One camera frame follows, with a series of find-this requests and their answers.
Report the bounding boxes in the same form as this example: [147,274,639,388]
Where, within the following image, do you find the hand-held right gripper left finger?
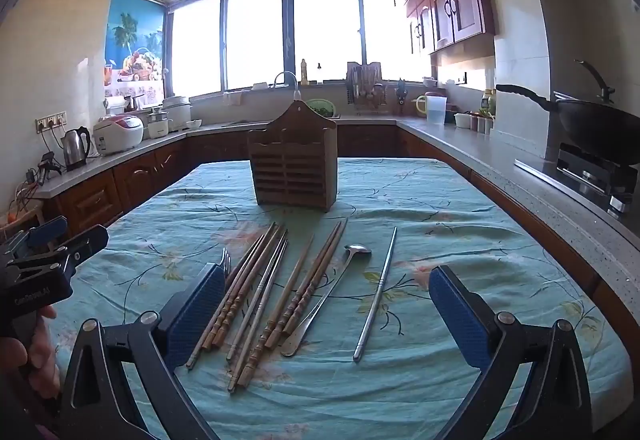
[59,262,227,440]

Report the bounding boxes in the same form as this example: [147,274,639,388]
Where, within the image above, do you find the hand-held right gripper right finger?
[429,265,593,440]

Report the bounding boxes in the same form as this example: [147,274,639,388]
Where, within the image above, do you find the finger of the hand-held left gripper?
[7,225,110,279]
[0,216,69,261]

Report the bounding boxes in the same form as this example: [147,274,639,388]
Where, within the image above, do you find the metal spoon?
[281,244,372,357]

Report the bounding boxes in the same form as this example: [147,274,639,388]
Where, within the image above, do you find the wooden utensil holder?
[248,100,339,213]

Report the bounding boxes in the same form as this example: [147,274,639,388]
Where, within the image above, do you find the person's left hand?
[0,304,62,401]

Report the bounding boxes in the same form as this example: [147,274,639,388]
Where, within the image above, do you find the steel electric kettle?
[62,127,92,171]

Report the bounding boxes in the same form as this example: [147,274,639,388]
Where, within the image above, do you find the teal floral tablecloth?
[55,157,633,440]

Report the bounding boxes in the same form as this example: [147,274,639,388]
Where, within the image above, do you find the white pink rice cooker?
[94,115,145,157]

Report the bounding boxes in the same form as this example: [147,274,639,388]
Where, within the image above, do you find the white steamer pot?
[145,106,174,139]

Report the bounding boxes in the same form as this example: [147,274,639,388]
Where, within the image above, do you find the grey kitchen countertop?
[30,112,640,293]

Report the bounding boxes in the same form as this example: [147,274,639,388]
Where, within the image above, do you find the gas stove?
[555,142,640,215]

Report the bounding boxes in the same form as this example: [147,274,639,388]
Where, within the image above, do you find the white seasoning containers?
[453,112,494,135]

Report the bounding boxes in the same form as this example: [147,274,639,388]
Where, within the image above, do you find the clear plastic pitcher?
[412,92,448,125]

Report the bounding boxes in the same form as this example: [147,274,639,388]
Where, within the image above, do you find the dark hanging ornament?
[394,78,410,117]

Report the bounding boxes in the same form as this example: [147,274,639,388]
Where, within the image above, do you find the black wok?
[496,60,640,161]

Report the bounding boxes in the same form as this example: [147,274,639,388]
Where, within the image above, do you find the green vegetable basket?
[305,98,336,119]

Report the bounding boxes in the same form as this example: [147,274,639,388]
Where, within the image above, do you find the curved kitchen faucet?
[273,70,302,103]

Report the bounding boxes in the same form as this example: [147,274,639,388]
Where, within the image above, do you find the knife rack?
[346,61,387,109]

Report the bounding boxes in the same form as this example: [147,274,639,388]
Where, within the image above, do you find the large kitchen window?
[167,0,433,98]

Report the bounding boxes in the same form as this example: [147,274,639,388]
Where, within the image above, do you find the tangle of cables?
[10,152,68,215]

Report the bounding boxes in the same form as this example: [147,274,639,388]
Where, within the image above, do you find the wall power sockets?
[35,112,67,133]

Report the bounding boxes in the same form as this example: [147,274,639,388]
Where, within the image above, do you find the tropical fruit wall poster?
[104,0,166,99]

